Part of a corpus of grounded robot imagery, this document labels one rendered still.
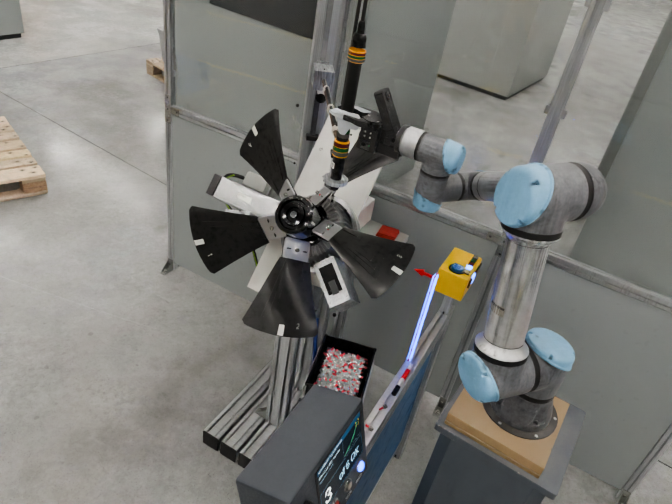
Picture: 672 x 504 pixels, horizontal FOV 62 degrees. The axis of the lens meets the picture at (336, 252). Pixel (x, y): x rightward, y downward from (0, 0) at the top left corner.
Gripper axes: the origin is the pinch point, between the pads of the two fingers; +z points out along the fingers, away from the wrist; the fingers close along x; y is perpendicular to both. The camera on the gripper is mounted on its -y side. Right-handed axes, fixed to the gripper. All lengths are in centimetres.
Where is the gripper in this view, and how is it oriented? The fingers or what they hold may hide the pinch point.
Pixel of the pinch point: (338, 107)
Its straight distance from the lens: 151.9
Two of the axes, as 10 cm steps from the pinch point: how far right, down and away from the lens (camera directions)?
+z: -8.5, -4.0, 3.5
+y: -1.5, 8.1, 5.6
